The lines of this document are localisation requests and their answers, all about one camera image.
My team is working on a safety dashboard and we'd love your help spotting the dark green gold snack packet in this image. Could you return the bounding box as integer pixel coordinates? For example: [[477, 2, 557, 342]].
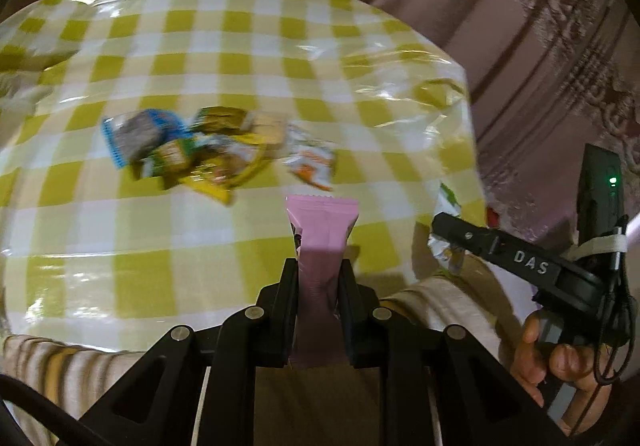
[[190, 106, 248, 134]]

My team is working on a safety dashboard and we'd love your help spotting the black tracker with green light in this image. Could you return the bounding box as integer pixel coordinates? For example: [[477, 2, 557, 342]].
[[576, 143, 625, 244]]

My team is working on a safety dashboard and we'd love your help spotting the pink snack bar wrapper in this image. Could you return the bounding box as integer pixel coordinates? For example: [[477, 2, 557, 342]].
[[286, 195, 359, 368]]

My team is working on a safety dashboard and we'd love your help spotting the beige biscuit packet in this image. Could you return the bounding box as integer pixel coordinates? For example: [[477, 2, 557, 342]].
[[243, 111, 288, 147]]

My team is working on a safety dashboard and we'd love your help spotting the white orange snack packet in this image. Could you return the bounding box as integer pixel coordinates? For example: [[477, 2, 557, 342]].
[[283, 124, 336, 191]]

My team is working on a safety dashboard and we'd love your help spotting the person's right hand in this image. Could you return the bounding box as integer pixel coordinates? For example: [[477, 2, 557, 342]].
[[510, 313, 612, 435]]

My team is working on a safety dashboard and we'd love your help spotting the black cable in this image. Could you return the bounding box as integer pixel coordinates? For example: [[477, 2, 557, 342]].
[[569, 215, 639, 436]]

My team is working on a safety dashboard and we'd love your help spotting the small blue-edged dried fruit packet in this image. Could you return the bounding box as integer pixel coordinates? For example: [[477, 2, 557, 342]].
[[101, 109, 189, 169]]

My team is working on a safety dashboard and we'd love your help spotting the pink draped curtain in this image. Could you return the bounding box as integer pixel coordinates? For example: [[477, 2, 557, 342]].
[[4, 0, 639, 251]]

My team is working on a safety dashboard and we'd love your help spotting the yellow snack packet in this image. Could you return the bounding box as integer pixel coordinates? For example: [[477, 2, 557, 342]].
[[178, 134, 268, 205]]

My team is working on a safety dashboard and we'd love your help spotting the green pea snack packet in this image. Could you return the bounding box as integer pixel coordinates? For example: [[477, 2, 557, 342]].
[[130, 137, 195, 189]]

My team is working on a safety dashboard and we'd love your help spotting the yellow checked plastic tablecloth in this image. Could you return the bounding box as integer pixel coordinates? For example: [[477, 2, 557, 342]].
[[1, 0, 485, 350]]

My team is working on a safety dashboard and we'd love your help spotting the striped velvet sofa cushion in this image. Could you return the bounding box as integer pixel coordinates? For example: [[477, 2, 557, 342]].
[[3, 264, 547, 445]]

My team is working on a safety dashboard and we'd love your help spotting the white green snack packet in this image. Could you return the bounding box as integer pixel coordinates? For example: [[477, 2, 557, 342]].
[[427, 183, 465, 276]]

